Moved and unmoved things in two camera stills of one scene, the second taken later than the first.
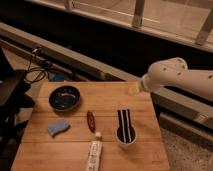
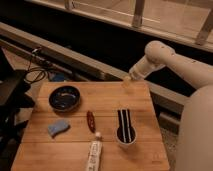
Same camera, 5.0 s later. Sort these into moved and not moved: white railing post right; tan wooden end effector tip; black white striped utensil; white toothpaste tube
Moved: tan wooden end effector tip
Not moved: black white striped utensil; white railing post right; white toothpaste tube
